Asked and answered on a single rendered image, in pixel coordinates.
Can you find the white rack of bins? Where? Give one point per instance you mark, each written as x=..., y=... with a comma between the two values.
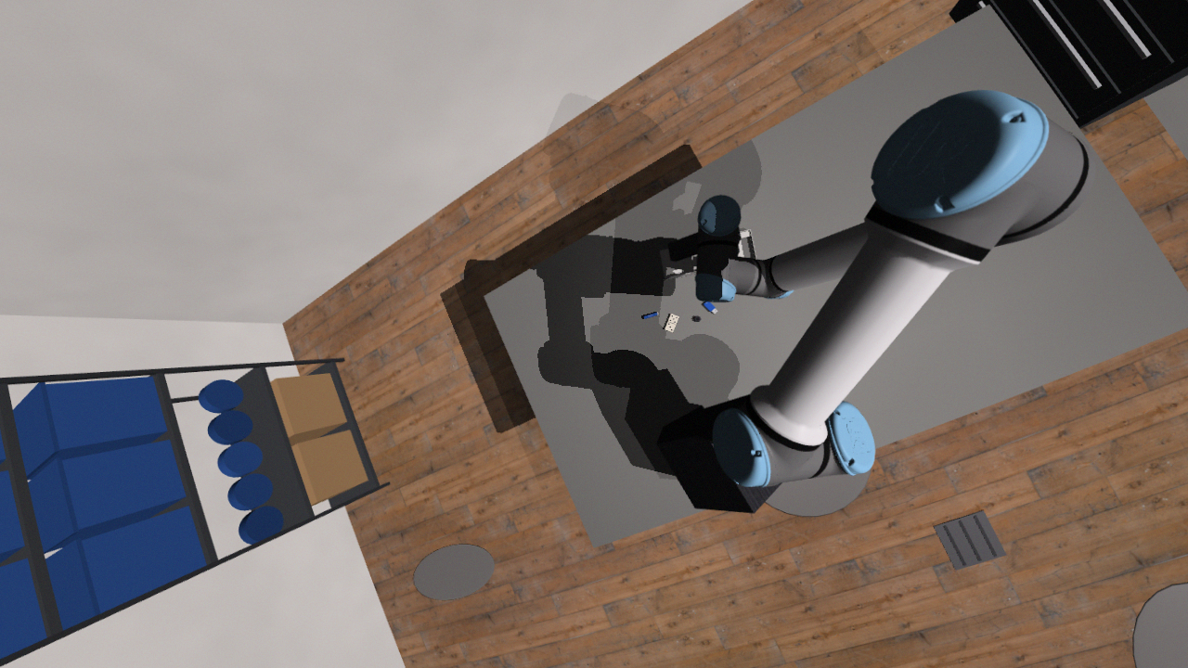
x=681, y=268

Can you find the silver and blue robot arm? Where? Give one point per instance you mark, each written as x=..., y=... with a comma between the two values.
x=953, y=178

